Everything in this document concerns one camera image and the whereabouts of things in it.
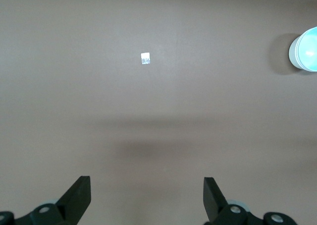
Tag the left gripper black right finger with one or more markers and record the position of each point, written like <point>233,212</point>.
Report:
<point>218,210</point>

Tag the white bowl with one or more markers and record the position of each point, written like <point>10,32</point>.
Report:
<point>292,54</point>

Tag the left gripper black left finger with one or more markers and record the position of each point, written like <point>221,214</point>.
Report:
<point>69,205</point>

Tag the brown table cover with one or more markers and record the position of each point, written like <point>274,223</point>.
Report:
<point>74,86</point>

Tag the blue bowl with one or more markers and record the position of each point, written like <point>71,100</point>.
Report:
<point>309,51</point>

